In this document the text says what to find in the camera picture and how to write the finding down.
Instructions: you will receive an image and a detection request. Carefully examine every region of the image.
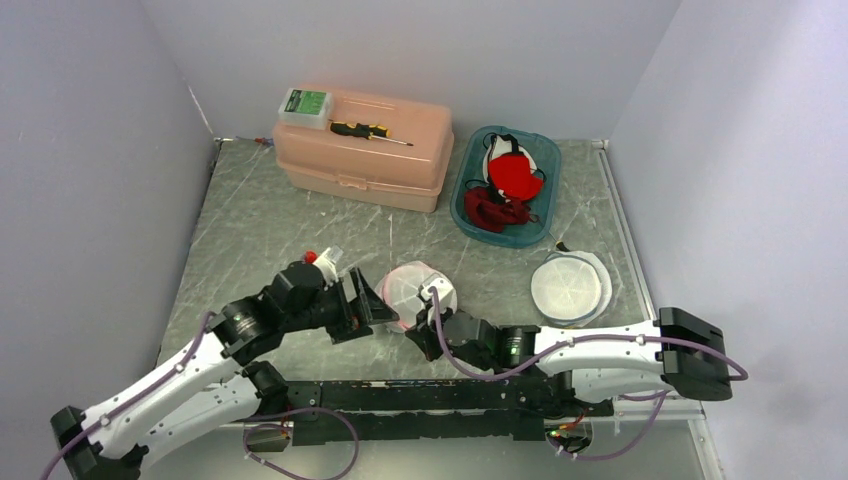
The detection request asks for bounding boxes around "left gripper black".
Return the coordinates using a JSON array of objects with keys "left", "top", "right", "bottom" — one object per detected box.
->
[{"left": 285, "top": 266, "right": 399, "bottom": 343}]

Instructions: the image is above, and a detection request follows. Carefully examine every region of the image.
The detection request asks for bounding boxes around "pink-trimmed mesh laundry bag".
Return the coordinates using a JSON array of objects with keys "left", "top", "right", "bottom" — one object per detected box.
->
[{"left": 375, "top": 261, "right": 449, "bottom": 334}]

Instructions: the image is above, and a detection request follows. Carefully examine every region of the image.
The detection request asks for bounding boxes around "white mesh laundry bag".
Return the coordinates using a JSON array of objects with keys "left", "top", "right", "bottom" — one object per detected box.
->
[{"left": 530, "top": 251, "right": 613, "bottom": 328}]

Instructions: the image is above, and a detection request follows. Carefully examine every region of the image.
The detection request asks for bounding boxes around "bright red bra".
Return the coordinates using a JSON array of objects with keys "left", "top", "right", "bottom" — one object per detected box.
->
[{"left": 487, "top": 153, "right": 547, "bottom": 202}]

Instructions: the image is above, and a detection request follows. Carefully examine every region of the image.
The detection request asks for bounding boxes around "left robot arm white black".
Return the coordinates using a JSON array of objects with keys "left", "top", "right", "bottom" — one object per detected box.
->
[{"left": 41, "top": 256, "right": 398, "bottom": 479}]

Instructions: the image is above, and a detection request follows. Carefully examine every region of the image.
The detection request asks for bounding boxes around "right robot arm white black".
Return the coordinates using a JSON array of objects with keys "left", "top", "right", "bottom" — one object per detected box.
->
[{"left": 405, "top": 306, "right": 749, "bottom": 415}]

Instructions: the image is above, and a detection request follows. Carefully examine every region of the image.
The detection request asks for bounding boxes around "dark red bra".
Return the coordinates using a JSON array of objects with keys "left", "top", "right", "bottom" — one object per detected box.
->
[{"left": 463, "top": 187, "right": 539, "bottom": 233}]

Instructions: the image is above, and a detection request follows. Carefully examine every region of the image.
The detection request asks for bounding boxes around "white black-trimmed bra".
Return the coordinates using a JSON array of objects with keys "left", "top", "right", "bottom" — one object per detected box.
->
[{"left": 482, "top": 132, "right": 538, "bottom": 181}]

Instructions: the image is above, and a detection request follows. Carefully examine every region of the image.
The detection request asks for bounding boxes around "pink plastic toolbox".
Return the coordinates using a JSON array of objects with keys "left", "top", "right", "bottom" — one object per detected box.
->
[{"left": 272, "top": 85, "right": 454, "bottom": 213}]

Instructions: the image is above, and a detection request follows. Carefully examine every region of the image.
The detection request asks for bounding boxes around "black yellow screwdriver on toolbox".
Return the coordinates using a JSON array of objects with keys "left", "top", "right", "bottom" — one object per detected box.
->
[{"left": 329, "top": 121, "right": 413, "bottom": 147}]

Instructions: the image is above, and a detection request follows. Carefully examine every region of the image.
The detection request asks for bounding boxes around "clear green-label screw box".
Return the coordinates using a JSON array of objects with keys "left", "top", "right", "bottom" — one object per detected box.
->
[{"left": 278, "top": 88, "right": 334, "bottom": 130}]

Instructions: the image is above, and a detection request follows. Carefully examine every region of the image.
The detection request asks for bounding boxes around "teal plastic bin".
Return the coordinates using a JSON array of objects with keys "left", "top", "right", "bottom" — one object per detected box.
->
[{"left": 450, "top": 125, "right": 562, "bottom": 248}]

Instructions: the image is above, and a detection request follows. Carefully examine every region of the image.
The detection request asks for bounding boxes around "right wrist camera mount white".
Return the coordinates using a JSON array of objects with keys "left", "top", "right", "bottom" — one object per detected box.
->
[{"left": 419, "top": 272, "right": 458, "bottom": 313}]

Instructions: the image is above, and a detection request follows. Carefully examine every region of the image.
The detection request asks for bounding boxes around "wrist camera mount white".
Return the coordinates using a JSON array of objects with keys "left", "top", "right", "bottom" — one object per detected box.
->
[
  {"left": 419, "top": 272, "right": 458, "bottom": 313},
  {"left": 302, "top": 245, "right": 343, "bottom": 285}
]

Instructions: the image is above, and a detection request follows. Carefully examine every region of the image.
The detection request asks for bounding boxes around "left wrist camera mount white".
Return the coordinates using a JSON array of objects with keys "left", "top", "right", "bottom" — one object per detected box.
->
[{"left": 302, "top": 245, "right": 343, "bottom": 285}]

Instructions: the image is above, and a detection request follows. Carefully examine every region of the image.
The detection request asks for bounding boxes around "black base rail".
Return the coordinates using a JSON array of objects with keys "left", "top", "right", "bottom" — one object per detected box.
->
[{"left": 245, "top": 360, "right": 617, "bottom": 446}]

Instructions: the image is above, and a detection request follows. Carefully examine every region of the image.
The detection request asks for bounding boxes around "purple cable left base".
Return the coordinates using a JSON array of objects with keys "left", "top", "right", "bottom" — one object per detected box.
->
[{"left": 242, "top": 405, "right": 360, "bottom": 480}]

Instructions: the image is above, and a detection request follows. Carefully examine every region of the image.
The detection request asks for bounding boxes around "purple cable base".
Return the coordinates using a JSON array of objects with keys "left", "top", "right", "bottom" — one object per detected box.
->
[
  {"left": 242, "top": 405, "right": 360, "bottom": 480},
  {"left": 547, "top": 390, "right": 667, "bottom": 463}
]

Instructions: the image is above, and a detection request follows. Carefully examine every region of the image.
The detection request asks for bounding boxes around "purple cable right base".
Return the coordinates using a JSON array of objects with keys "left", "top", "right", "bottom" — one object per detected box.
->
[{"left": 547, "top": 390, "right": 667, "bottom": 463}]

